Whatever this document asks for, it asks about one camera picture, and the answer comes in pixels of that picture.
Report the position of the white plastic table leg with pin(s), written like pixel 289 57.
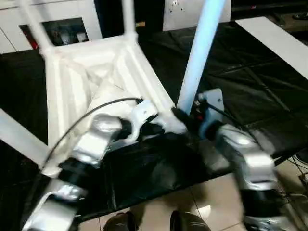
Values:
pixel 128 17
pixel 19 137
pixel 201 48
pixel 36 24

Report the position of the white plastic table top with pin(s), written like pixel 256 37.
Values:
pixel 96 77

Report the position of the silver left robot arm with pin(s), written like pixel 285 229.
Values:
pixel 86 149

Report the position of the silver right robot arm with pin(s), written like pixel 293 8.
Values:
pixel 245 163

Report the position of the black work mat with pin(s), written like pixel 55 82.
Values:
pixel 250 86

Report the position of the dark right robot foot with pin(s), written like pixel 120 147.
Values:
pixel 190 221

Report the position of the small yellow label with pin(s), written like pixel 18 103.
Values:
pixel 140 23

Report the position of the white flat sheet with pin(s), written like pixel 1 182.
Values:
pixel 279 41

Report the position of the black cabinet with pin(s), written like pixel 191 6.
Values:
pixel 144 14

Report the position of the small bottles on shelf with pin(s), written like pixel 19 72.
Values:
pixel 62 33

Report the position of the white cabinet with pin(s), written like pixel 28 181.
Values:
pixel 29 19

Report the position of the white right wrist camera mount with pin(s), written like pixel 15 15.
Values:
pixel 211 103

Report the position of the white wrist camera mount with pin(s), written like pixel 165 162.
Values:
pixel 211 103
pixel 143 113

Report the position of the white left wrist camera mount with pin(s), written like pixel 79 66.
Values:
pixel 143 113

